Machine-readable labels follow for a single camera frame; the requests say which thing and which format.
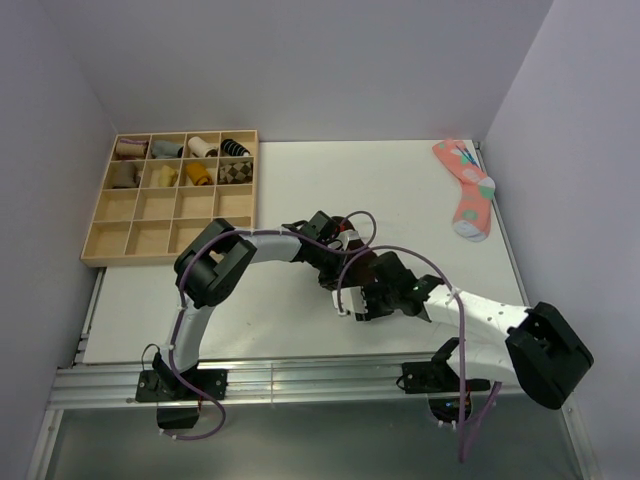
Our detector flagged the brown sock with striped cuff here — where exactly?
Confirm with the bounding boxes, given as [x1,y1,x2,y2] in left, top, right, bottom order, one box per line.
[332,211,378,288]

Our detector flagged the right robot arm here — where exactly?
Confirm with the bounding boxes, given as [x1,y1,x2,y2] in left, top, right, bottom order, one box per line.
[333,252,594,410]

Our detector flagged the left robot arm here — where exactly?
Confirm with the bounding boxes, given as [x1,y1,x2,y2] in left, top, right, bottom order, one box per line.
[152,211,365,399]

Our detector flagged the pink patterned sock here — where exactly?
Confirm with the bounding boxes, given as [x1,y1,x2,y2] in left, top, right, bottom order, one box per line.
[432,139,496,243]

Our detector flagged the brown checkered rolled sock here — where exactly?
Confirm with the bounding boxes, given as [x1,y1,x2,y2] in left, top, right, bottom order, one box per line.
[218,161,253,185]

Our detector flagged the black white striped rolled sock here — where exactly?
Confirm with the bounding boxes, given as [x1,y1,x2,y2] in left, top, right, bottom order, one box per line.
[220,138,251,157]

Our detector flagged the mustard yellow rolled sock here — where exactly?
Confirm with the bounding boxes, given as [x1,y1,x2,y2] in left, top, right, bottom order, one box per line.
[185,162,214,186]

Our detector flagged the pale yellow rolled sock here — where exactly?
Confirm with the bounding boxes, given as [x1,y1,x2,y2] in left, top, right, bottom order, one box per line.
[149,165,179,188]

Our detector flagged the wooden compartment tray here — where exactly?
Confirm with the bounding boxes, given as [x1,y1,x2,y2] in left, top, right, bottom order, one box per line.
[81,130,259,267]

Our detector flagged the grey blue rolled sock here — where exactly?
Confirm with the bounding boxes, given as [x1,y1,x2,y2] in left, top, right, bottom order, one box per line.
[151,140,184,159]

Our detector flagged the grey brown rolled sock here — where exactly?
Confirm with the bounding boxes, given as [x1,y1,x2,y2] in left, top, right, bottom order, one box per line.
[111,162,140,189]

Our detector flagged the beige striped rolled sock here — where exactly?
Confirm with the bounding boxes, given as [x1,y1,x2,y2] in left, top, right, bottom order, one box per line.
[114,138,149,158]

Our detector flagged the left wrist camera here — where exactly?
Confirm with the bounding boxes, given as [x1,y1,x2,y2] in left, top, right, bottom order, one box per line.
[336,229,361,251]

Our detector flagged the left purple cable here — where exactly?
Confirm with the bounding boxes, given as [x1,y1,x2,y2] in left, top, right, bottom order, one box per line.
[158,208,379,442]

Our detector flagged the purple cable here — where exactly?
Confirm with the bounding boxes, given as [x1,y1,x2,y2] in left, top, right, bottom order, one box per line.
[335,243,502,464]
[158,208,379,442]

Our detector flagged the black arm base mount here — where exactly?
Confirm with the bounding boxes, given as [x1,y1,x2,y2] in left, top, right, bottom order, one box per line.
[396,361,460,394]

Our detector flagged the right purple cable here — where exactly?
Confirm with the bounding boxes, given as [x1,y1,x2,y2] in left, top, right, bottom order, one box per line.
[335,243,502,464]

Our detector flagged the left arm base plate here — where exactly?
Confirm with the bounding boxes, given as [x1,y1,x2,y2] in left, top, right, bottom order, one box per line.
[135,369,228,403]

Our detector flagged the aluminium frame rail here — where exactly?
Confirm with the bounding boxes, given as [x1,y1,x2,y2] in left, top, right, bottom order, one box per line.
[46,354,429,410]

